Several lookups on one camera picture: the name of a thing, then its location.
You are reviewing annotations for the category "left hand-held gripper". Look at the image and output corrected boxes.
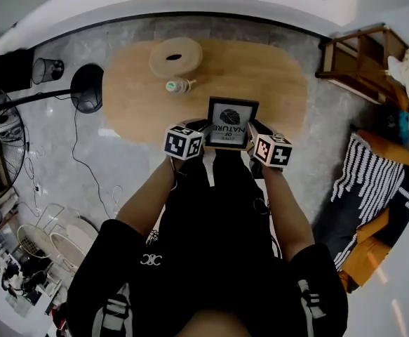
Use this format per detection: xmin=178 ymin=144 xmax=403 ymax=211
xmin=163 ymin=118 xmax=211 ymax=161

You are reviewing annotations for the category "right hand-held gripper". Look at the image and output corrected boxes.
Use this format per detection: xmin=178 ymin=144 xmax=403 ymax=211
xmin=247 ymin=119 xmax=293 ymax=170

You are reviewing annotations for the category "black picture frame leaf print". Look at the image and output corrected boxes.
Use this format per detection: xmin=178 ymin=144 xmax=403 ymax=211
xmin=203 ymin=96 xmax=261 ymax=151

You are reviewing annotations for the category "person's left forearm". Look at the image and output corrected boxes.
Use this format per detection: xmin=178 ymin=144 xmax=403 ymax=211
xmin=115 ymin=155 xmax=188 ymax=239

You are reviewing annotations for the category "person's right forearm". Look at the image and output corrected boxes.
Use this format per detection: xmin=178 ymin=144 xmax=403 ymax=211
xmin=260 ymin=166 xmax=316 ymax=260

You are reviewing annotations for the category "clear plastic bottle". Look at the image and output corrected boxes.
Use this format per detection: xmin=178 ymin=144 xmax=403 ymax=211
xmin=165 ymin=77 xmax=197 ymax=95

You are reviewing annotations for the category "oval wooden table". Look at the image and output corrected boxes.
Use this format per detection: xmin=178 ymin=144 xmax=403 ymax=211
xmin=102 ymin=39 xmax=309 ymax=144

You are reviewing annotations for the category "black white striped blanket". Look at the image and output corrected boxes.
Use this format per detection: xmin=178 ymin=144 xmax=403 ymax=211
xmin=312 ymin=133 xmax=409 ymax=272

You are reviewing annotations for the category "black standing floor fan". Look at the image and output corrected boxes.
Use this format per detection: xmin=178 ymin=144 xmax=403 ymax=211
xmin=0 ymin=63 xmax=105 ymax=209

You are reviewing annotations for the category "person's black clothing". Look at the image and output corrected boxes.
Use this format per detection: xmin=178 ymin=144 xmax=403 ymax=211
xmin=65 ymin=147 xmax=349 ymax=337

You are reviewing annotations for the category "orange sofa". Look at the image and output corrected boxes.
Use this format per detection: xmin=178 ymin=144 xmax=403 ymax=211
xmin=337 ymin=128 xmax=409 ymax=289

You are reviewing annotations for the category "wooden side shelf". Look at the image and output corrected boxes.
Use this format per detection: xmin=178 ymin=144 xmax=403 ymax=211
xmin=315 ymin=24 xmax=409 ymax=112

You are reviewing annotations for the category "blue cloth item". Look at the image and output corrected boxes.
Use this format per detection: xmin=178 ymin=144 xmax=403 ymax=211
xmin=398 ymin=110 xmax=409 ymax=144

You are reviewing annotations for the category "white round stool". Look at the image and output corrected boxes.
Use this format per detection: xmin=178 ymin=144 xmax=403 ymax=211
xmin=48 ymin=215 xmax=100 ymax=272

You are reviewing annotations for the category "black power cable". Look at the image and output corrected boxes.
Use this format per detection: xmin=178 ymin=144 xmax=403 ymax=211
xmin=71 ymin=96 xmax=116 ymax=221

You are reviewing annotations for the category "black wire wastebasket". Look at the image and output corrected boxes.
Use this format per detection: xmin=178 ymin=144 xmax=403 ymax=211
xmin=32 ymin=57 xmax=65 ymax=85

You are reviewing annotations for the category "white wire basket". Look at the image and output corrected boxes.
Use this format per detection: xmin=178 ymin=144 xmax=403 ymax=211
xmin=15 ymin=223 xmax=51 ymax=260

